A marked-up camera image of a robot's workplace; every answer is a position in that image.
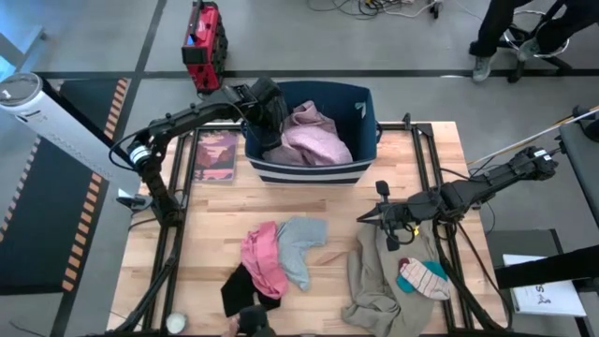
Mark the black flat beam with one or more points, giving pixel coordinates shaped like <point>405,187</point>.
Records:
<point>547,269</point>

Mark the black office stool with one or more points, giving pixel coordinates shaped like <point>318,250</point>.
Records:
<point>518,75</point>

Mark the black mat with striped edge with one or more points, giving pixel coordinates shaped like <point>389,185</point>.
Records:
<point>28,234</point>

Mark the white round object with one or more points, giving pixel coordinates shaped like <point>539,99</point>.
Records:
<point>177,323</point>

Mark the coral pink garment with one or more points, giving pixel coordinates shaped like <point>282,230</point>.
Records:
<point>264,262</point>

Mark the long wooden stick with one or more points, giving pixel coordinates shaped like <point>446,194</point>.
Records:
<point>515,145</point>

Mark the black padded bench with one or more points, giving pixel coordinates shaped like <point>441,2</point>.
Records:
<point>582,164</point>

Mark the red portable device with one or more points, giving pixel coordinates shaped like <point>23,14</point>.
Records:
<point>203,47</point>

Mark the black metal table frame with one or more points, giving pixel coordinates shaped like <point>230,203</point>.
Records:
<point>423,150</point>

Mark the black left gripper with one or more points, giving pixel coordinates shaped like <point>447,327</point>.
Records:
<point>270,105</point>

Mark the khaki pants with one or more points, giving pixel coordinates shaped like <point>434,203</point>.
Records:
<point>374,290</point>

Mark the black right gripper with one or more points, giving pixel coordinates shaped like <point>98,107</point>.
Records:
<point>416,208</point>

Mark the navy white striped fabric basket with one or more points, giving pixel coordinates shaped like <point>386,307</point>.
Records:
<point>318,173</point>

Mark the teal sock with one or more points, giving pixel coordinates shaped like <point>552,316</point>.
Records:
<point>403,284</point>

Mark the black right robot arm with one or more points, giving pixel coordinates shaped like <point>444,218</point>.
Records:
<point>491,180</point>

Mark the pink patterned shirt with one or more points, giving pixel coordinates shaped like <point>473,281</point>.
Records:
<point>313,140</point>

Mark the white printed paper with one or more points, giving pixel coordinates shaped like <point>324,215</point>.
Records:
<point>547,299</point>

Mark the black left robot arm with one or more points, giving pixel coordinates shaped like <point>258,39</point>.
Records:
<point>154,136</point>

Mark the striped sock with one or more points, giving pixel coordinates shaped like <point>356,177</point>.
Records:
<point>426,281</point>

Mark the grey knit garment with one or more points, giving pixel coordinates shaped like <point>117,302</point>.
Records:
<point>299,238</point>

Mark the white tower fan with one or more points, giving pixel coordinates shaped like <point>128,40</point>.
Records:
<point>56,126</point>

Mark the black pants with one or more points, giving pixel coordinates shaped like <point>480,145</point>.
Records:
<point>238,290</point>

